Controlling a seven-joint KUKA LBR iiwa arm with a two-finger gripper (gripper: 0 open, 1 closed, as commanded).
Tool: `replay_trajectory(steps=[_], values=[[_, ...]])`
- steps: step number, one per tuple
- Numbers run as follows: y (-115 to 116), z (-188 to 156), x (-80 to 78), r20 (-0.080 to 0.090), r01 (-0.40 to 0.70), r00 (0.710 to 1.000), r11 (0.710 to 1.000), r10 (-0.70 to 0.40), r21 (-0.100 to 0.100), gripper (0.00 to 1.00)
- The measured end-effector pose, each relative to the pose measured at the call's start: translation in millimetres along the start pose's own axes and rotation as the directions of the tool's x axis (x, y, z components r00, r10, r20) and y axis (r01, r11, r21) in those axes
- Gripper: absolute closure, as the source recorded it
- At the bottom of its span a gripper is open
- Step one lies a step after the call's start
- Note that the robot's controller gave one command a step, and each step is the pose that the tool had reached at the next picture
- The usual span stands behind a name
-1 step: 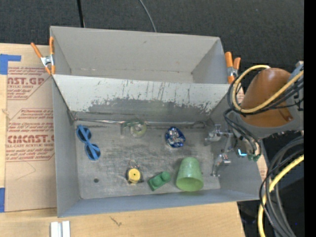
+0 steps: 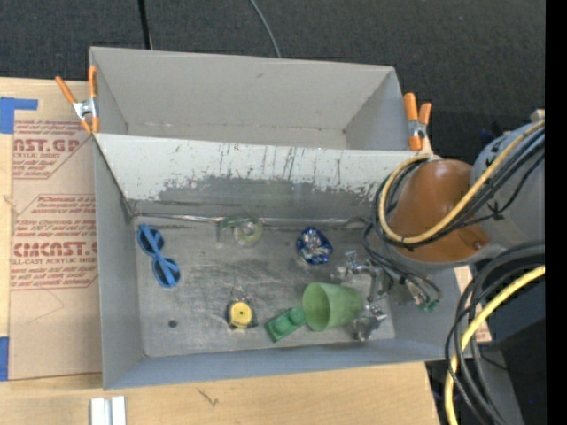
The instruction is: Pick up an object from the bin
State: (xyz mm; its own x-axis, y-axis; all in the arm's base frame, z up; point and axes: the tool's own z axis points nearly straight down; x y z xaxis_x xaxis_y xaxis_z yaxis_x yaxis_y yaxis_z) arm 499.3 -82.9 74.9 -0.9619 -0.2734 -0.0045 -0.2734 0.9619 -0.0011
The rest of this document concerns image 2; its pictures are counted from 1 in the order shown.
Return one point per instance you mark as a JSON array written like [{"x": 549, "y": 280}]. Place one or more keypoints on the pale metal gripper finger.
[
  {"x": 356, "y": 267},
  {"x": 368, "y": 322}
]

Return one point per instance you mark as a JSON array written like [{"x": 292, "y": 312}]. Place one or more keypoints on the green plastic cup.
[{"x": 341, "y": 306}]

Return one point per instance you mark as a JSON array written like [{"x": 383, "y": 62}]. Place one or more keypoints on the blue crumpled foil packet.
[{"x": 314, "y": 247}]

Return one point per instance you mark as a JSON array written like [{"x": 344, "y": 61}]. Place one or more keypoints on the green toy building block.
[{"x": 283, "y": 326}]

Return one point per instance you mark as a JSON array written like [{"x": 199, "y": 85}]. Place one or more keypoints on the clear green tape roll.
[{"x": 253, "y": 237}]

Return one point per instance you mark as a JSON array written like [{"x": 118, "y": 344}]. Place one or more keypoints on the grey metal bin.
[{"x": 199, "y": 175}]

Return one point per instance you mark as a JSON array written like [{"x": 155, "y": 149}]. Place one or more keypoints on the blue sunglasses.
[{"x": 164, "y": 269}]

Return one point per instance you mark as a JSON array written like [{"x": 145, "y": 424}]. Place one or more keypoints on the brown cardboard board red print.
[{"x": 53, "y": 317}]

